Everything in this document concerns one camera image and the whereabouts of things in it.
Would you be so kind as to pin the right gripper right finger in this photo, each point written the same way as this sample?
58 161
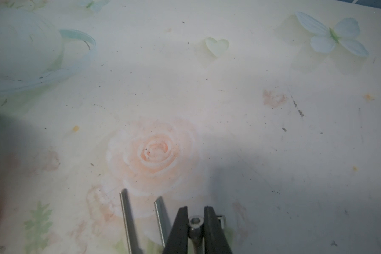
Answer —
214 238

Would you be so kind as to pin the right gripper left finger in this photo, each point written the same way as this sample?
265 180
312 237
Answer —
177 242

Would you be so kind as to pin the metal socket screw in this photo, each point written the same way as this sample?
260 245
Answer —
196 233

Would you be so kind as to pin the floral table mat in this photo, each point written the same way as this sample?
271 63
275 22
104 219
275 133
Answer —
268 111

